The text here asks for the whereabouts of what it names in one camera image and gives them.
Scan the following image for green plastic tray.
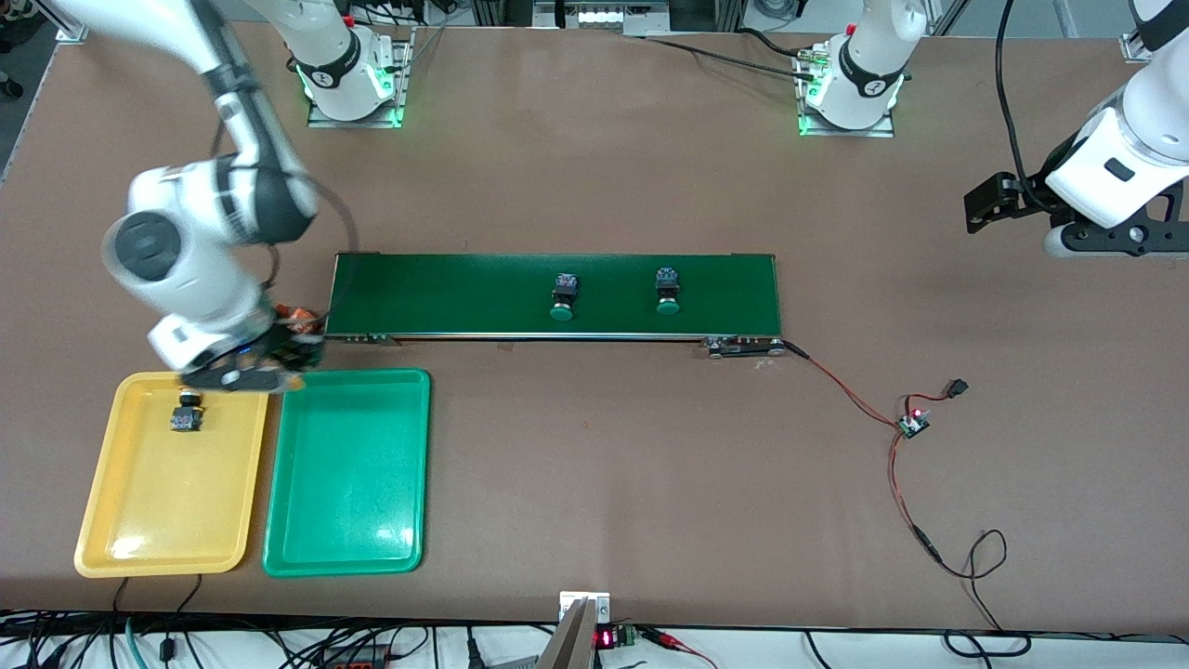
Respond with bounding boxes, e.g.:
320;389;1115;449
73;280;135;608
262;368;432;578

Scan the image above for green conveyor belt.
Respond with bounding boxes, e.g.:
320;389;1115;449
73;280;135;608
322;251;789;359

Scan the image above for yellow plastic tray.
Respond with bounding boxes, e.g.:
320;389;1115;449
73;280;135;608
73;369;271;579

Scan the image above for red-black lead with black plug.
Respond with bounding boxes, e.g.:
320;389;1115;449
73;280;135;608
915;378;970;414

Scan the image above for red-black conveyor motor lead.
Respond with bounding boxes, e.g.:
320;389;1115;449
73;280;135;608
780;340;904;430

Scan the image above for red-black power supply lead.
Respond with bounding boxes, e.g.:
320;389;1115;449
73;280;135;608
887;432;1009;633

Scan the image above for red clip leads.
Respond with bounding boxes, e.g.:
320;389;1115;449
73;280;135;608
639;627;721;669

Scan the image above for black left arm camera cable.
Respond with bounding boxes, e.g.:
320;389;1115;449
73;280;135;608
996;0;1046;201

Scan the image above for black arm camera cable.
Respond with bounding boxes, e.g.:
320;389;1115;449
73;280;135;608
265;177;359;312
996;0;1046;201

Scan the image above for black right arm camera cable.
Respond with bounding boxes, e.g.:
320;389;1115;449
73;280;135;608
265;177;359;312

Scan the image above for short black table cable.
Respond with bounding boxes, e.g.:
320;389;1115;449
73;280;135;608
738;26;818;61

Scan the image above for long black table cable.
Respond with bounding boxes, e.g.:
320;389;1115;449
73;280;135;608
632;28;828;85

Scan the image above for black cable with ferrite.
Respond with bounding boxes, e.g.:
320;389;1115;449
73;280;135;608
160;574;203;662

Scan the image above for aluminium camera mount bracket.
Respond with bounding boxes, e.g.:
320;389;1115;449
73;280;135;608
537;591;612;669

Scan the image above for aluminium frame with device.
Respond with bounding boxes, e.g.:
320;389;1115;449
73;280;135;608
532;0;672;36

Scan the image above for black looped floor cable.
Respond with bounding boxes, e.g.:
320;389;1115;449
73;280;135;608
943;630;1032;659

